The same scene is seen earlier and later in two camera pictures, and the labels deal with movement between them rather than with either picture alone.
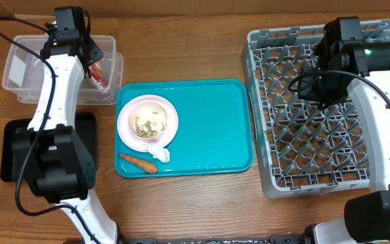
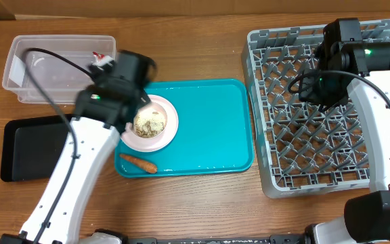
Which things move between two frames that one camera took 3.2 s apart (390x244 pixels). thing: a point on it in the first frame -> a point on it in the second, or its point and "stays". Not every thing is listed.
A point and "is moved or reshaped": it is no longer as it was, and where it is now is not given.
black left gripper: [97, 52] -> [141, 96]
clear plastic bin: [24, 72] stays
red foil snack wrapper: [97, 74] is moved or reshaped
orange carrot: [139, 165] stays
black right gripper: [306, 79] stays
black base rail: [273, 239] stays
